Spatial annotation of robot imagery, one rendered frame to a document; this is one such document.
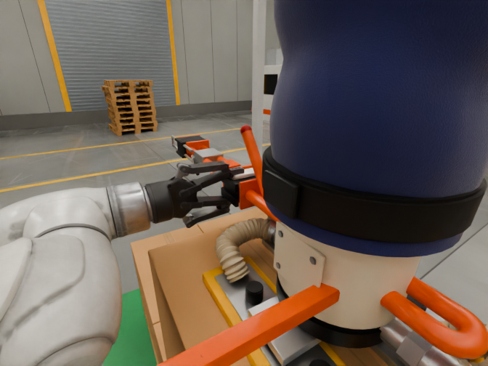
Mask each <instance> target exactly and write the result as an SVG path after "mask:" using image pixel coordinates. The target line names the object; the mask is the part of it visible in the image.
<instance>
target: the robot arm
mask: <svg viewBox="0 0 488 366"><path fill-rule="evenodd" d="M176 167H177V168H178V169H177V172H176V176H174V177H172V178H171V179H169V180H166V181H161V182H153V183H149V184H146V185H145V187H144V188H142V185H141V184H140V183H139V182H132V183H128V184H120V185H116V186H109V187H108V188H106V187H103V188H90V187H82V188H74V189H69V190H60V191H56V192H49V193H46V194H43V195H37V196H34V197H31V198H27V199H24V200H21V201H18V202H16V203H13V204H11V205H9V206H6V207H4V208H2V209H0V366H101V364H102V363H103V362H104V360H105V358H106V356H107V355H108V353H109V352H110V350H111V347H112V345H113V344H114V343H115V341H116V339H117V337H118V332H119V328H120V325H121V316H122V290H121V277H120V272H119V268H118V262H117V260H116V257H115V254H114V253H113V249H112V247H111V241H112V240H114V239H116V238H118V237H125V236H127V235H131V234H134V233H138V232H142V231H145V230H148V229H149V228H150V222H152V223H154V224H157V223H161V222H164V221H168V220H171V219H173V218H179V219H182V220H183V222H184V224H185V226H186V227H187V228H190V227H192V226H194V225H195V224H197V223H198V222H201V221H205V220H207V219H211V218H213V217H216V216H220V215H223V214H227V213H229V211H230V209H229V207H230V205H231V203H230V202H229V201H228V200H227V199H226V198H225V197H224V196H223V195H220V196H205V197H198V196H197V192H198V191H201V190H202V189H203V188H204V187H207V186H210V185H212V184H215V183H217V182H220V181H222V180H224V179H227V178H231V179H233V180H236V179H242V178H246V177H250V176H255V173H254V170H253V168H247V169H244V168H242V167H239V166H238V167H234V168H229V165H228V164H226V163H225V162H223V161H222V160H221V161H214V162H207V163H196V164H186V163H177V165H176ZM212 171H215V172H213V173H212V174H208V175H206V176H203V177H201V178H199V179H192V180H190V181H187V180H185V179H183V178H182V177H183V176H188V175H189V174H200V173H206V172H212ZM107 191H108V192H107ZM108 194H109V195H108ZM206 206H213V207H210V208H206V209H203V210H200V211H196V212H194V213H189V212H190V211H191V210H192V209H193V208H202V207H206ZM113 217H114V218H113ZM116 230H117V231H116ZM117 233H118V234H117Z"/></svg>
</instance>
